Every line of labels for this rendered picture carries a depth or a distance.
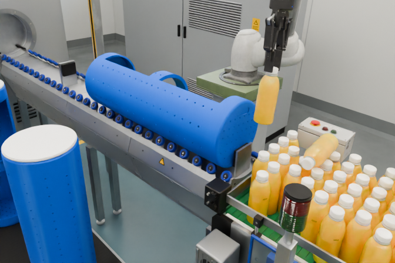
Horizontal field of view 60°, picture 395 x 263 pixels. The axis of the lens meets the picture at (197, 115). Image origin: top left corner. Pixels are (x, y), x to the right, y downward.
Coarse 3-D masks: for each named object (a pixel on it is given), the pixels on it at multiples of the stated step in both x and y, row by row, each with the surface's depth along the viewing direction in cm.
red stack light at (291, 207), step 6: (282, 198) 79; (288, 198) 76; (282, 204) 79; (288, 204) 76; (294, 204) 75; (300, 204) 75; (306, 204) 75; (288, 210) 77; (294, 210) 76; (300, 210) 76; (306, 210) 76; (294, 216) 77; (300, 216) 76
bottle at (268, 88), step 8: (264, 80) 113; (272, 80) 112; (264, 88) 113; (272, 88) 113; (264, 96) 114; (272, 96) 114; (256, 104) 118; (264, 104) 115; (272, 104) 115; (256, 112) 118; (264, 112) 116; (272, 112) 116; (256, 120) 118; (264, 120) 117; (272, 120) 118
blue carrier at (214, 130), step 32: (96, 64) 171; (128, 64) 188; (96, 96) 171; (128, 96) 152; (160, 96) 141; (192, 96) 134; (160, 128) 143; (192, 128) 129; (224, 128) 123; (256, 128) 142; (224, 160) 130
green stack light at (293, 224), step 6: (282, 210) 79; (282, 216) 79; (288, 216) 77; (306, 216) 77; (282, 222) 79; (288, 222) 78; (294, 222) 77; (300, 222) 77; (288, 228) 79; (294, 228) 78; (300, 228) 78
